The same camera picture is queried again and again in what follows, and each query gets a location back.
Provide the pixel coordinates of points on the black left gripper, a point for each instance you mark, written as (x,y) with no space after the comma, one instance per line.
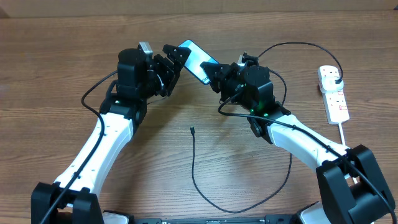
(171,71)

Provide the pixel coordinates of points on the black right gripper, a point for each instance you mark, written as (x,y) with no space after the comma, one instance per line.
(222,73)

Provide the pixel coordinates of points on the blue Galaxy smartphone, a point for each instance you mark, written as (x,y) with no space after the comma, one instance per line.
(196,57)

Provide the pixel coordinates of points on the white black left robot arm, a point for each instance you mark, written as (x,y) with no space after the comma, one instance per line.
(73,197)

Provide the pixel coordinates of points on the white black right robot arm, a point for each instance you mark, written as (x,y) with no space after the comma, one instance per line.
(352,186)

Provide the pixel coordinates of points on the white charger plug adapter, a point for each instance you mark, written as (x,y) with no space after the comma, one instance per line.
(330,85)

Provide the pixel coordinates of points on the white power strip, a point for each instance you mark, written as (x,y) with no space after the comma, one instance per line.
(335,103)

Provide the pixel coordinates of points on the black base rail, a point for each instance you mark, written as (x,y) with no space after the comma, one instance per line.
(211,220)

